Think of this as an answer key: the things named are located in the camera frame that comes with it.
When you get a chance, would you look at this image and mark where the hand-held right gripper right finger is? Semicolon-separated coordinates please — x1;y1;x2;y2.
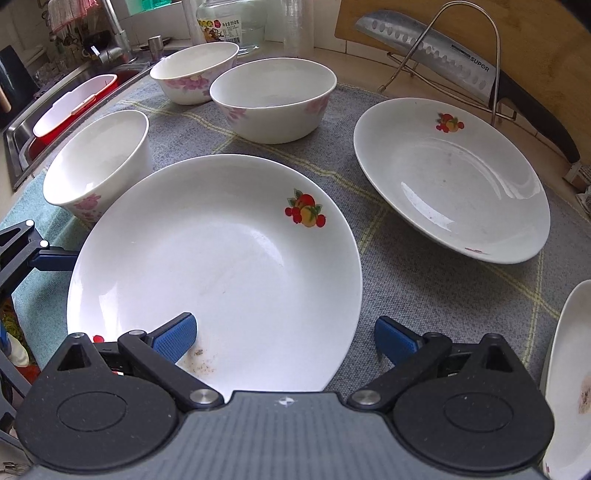
347;316;528;412

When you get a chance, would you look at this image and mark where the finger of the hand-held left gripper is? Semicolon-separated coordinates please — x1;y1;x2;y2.
0;220;78;296

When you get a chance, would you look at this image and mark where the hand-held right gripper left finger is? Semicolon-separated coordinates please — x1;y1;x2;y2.
55;313;227;413

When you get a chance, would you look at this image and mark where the white fruit-print plate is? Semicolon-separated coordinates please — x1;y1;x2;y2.
66;154;363;402
539;279;591;480
353;98;551;265

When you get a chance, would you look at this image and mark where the white pink-flower bowl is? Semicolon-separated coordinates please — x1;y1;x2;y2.
209;65;338;145
149;41;240;106
42;110;153;230

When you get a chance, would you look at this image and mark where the teal cloth mat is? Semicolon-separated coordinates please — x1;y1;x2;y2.
13;171;95;367

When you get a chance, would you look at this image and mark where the grey checked mat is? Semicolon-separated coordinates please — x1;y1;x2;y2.
28;76;591;402

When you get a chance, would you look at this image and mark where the stainless steel sink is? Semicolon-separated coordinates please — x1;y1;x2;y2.
0;55;154;191

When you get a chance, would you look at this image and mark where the red and white basin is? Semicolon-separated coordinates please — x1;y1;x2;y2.
33;74;118;138

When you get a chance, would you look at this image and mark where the steel faucet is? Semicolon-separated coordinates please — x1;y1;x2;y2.
90;0;139;66

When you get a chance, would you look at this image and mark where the pink hanging cloth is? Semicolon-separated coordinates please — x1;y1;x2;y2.
46;0;99;34

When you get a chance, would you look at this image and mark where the clear plastic cup stack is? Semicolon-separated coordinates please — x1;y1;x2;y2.
277;0;315;52
181;0;200;47

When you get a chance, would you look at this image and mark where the steel kitchen knife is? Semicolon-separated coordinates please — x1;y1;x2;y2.
355;10;581;163

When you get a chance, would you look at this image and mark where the glass jar with label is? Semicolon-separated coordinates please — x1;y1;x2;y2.
196;0;269;51

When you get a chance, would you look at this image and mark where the bamboo cutting board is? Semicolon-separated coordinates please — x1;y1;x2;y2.
333;0;591;141

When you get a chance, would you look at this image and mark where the metal wire rack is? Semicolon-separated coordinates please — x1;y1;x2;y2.
378;0;519;126

